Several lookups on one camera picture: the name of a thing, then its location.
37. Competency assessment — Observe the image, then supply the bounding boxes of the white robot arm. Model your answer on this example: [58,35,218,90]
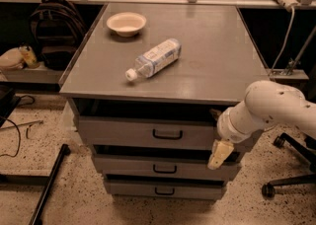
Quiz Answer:
[207,81,316,170]

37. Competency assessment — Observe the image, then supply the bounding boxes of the grey drawer cabinet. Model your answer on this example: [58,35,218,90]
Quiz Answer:
[60,3,267,187]

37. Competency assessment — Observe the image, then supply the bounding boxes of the grey bottom drawer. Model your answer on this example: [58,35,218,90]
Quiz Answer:
[104,180,226,200]

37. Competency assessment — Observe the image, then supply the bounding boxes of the grey drawer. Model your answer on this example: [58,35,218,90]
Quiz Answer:
[104,180,226,200]
[77,116,220,151]
[92,155,241,181]

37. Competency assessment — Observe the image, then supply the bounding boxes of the grey top drawer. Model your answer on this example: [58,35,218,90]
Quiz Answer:
[77,116,220,151]

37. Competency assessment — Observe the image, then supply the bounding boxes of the grey middle drawer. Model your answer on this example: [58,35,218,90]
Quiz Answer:
[92,155,241,181]

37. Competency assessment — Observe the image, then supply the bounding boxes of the clear plastic water bottle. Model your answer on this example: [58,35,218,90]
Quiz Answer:
[125,38,182,81]

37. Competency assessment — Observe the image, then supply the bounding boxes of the black office chair base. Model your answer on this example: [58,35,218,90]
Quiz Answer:
[261,131,316,199]

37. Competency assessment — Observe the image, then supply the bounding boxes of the white paper bowl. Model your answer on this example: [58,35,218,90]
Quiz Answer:
[107,12,147,38]

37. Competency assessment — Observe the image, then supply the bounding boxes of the dark brown backpack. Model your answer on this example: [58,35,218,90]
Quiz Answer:
[29,0,88,70]

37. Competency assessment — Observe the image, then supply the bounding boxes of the black device at left edge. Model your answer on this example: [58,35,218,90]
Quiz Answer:
[0,85,21,127]

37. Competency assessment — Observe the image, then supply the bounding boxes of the white hanging cable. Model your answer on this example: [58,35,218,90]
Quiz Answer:
[269,5,296,75]

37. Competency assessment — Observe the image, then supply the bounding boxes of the black floor cable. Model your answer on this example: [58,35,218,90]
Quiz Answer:
[0,94,36,158]

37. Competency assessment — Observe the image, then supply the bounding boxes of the black metal floor frame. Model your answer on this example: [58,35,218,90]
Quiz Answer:
[0,144,71,225]

